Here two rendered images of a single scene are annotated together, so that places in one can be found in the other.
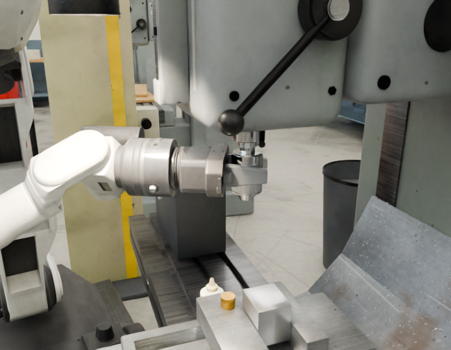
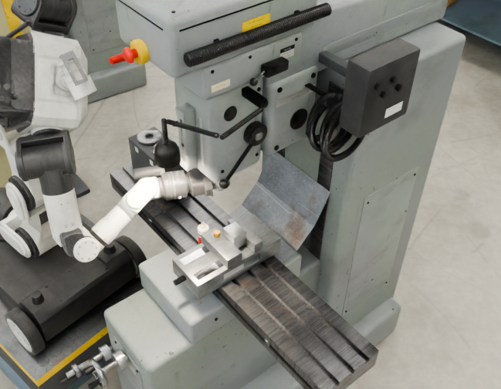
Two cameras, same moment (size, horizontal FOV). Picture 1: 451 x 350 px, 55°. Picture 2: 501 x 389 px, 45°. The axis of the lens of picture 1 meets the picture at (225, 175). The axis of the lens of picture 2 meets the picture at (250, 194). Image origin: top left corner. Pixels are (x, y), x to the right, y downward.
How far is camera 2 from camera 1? 137 cm
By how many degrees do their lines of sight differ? 29
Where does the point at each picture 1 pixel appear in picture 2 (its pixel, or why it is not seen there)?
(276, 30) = (236, 145)
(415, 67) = (288, 137)
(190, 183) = (198, 192)
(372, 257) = (275, 184)
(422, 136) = not seen: hidden behind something
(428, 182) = (299, 150)
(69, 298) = not seen: hidden behind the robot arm
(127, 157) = (167, 187)
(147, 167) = (177, 190)
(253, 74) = (228, 161)
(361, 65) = (267, 143)
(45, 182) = (136, 208)
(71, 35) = not seen: outside the picture
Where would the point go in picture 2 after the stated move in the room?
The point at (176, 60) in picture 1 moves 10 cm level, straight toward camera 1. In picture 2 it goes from (192, 153) to (205, 174)
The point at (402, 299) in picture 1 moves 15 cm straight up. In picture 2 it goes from (290, 207) to (293, 176)
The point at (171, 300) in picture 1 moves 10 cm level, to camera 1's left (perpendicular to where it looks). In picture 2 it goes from (174, 231) to (147, 237)
